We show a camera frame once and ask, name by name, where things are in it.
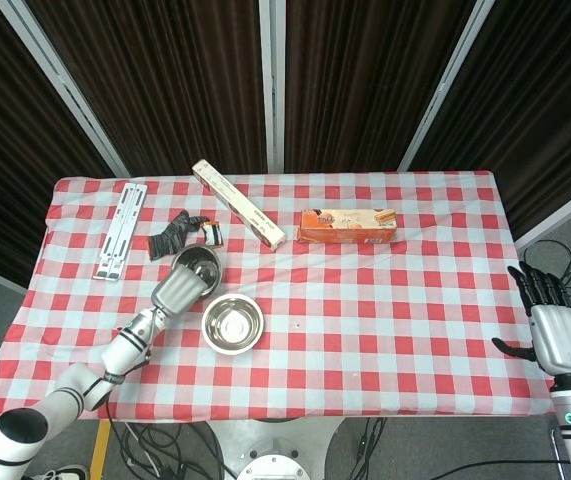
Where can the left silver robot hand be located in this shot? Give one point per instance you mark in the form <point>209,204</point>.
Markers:
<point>177,292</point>

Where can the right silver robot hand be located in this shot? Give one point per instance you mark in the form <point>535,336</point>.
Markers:
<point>562,335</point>

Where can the steel bowl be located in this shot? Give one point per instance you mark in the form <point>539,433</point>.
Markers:
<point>195,254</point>
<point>232,325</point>
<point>209,279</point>

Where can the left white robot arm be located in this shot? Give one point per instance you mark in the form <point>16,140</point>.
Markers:
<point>65,395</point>

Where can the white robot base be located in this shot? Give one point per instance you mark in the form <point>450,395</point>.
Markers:
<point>285,452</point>

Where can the black grey striped glove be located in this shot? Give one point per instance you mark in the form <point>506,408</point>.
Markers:
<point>167,237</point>

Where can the white folding laptop stand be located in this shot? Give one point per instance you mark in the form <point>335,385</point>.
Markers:
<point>117,232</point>

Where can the long white foil box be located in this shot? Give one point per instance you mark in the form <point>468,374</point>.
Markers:
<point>242,210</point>

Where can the yellow floor tape strip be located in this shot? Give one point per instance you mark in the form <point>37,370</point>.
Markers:
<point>99,450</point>

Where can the orange biscuit box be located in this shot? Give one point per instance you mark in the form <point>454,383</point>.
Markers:
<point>347,226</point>

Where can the red white checked tablecloth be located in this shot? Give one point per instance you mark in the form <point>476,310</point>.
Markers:
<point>365,325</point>

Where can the dark brown partition panel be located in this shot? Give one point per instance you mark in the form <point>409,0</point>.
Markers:
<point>540,100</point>
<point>10,165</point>
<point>165,85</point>
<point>365,85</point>

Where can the black white sneaker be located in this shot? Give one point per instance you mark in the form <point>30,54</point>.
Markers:
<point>62,472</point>

